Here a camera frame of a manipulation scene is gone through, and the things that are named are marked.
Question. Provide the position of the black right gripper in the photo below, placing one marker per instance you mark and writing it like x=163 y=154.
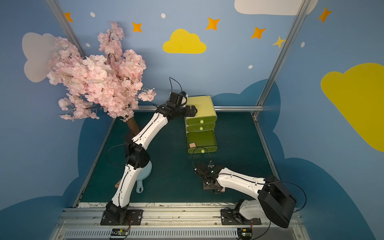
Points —
x=210 y=183

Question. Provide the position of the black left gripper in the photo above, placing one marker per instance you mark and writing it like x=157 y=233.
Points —
x=192 y=111

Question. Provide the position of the yellow green drawer cabinet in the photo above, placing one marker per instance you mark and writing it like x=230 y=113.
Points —
x=201 y=128

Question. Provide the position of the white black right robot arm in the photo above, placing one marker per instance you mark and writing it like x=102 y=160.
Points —
x=270 y=195

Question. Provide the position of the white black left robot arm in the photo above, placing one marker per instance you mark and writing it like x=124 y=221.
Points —
x=138 y=158

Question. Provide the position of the pink cherry blossom tree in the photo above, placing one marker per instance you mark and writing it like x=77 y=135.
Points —
x=110 y=81

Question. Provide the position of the right controller board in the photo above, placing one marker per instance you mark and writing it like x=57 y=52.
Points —
x=244 y=234

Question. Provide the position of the controller board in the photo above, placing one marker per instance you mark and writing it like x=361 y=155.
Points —
x=119 y=234
x=244 y=234

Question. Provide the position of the left controller board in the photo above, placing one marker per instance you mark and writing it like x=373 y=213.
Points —
x=119 y=234

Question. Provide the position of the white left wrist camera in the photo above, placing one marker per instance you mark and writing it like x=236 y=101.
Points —
x=178 y=99

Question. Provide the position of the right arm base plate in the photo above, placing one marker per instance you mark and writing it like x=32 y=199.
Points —
x=230 y=217

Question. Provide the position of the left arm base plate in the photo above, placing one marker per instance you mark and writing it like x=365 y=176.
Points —
x=132 y=217

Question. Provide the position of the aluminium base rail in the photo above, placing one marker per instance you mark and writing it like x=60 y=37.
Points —
x=171 y=221

